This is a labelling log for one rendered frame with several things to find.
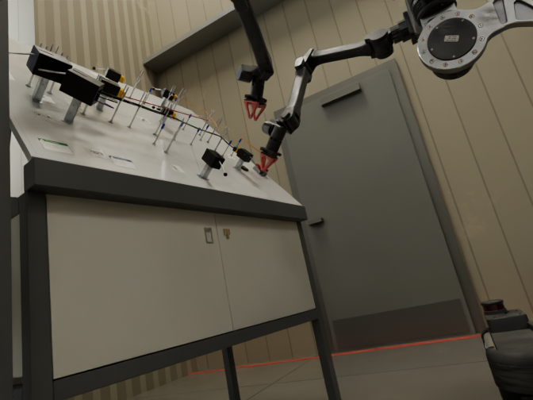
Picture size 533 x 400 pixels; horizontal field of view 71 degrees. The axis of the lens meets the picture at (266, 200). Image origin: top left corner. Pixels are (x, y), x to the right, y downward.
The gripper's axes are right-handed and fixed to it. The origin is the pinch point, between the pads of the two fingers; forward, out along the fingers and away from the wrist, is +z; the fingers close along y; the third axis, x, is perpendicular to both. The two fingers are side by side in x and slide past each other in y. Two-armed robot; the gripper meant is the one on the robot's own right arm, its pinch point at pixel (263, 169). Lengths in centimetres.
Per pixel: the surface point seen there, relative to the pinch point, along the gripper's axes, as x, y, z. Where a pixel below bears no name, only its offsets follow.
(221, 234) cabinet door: 12.9, 39.9, 20.4
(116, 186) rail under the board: -1, 79, 8
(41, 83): -40, 78, -6
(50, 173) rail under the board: -5, 94, 7
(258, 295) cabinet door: 31, 31, 37
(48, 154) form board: -10, 92, 5
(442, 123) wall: 49, -167, -67
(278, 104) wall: -92, -180, -33
